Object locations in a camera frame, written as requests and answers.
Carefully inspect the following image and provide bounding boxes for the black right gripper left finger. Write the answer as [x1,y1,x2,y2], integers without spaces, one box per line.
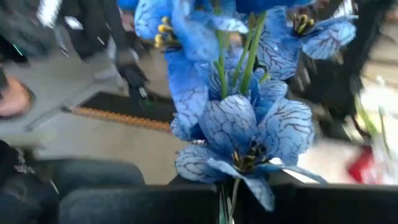
[169,175,220,224]

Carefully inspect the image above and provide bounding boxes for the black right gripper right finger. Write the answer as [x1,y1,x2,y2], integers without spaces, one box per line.
[233,170,312,224]

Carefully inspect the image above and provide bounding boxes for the red artificial tulip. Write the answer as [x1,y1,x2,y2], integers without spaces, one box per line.
[347,144,376,184]

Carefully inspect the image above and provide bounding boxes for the blue veined artificial flower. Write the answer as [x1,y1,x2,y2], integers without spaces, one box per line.
[133,0,358,224]

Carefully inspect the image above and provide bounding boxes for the person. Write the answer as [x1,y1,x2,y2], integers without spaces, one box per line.
[0,138,146,224]

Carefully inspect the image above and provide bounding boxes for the white veined artificial flower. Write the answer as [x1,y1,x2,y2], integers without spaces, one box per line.
[354,77,398,186]

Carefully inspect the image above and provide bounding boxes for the black mat orange edge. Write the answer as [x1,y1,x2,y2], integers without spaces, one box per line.
[70,91,177,133]

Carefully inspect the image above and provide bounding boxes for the black office chair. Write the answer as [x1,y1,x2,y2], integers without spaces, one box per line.
[58,0,150,100]

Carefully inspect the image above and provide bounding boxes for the person's hand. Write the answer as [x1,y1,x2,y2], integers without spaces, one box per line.
[0,75,34,121]

